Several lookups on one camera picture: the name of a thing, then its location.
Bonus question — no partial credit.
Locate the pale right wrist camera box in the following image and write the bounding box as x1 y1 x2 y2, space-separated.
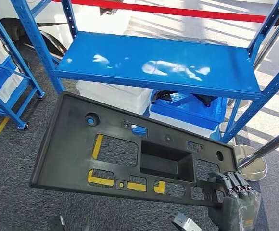
171 212 202 231

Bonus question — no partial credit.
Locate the red barrier belt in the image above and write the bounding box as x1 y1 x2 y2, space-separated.
51 0 279 44

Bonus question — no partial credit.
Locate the long curved black car part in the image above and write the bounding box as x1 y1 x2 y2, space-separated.
158 90 219 107

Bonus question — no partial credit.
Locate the dark robot body part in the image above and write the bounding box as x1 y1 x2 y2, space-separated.
48 215 90 231

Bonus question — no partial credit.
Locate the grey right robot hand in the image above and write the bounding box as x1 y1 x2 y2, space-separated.
207 171 262 231

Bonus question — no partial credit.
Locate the blue metal shelf rack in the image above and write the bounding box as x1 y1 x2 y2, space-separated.
10 0 279 145

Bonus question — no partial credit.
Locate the small blue wheeled shelf rack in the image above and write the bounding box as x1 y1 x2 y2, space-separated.
0 0 45 131

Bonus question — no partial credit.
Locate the large black plastic car panel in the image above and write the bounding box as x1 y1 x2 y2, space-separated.
29 91 239 208

